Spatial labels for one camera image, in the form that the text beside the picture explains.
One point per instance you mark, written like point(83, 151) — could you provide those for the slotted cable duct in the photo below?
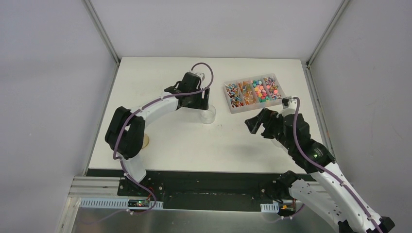
point(131, 204)
point(269, 207)

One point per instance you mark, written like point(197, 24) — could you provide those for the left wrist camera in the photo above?
point(200, 75)

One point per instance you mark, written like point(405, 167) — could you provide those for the right slotted cable duct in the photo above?
point(269, 207)

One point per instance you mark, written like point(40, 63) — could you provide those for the compartmented candy tray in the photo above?
point(253, 93)

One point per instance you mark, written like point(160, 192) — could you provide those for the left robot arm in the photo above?
point(125, 133)

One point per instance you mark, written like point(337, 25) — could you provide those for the clear plastic jar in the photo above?
point(208, 116)

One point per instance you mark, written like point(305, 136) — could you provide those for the wooden jar lid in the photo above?
point(146, 141)

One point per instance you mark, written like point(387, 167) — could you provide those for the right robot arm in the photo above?
point(343, 210)

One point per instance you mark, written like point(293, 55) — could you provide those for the left slotted cable duct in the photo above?
point(131, 204)

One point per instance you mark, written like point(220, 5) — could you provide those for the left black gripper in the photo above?
point(199, 102)

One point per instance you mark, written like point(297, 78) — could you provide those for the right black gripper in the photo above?
point(266, 116)

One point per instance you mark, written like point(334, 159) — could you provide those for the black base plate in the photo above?
point(208, 191)

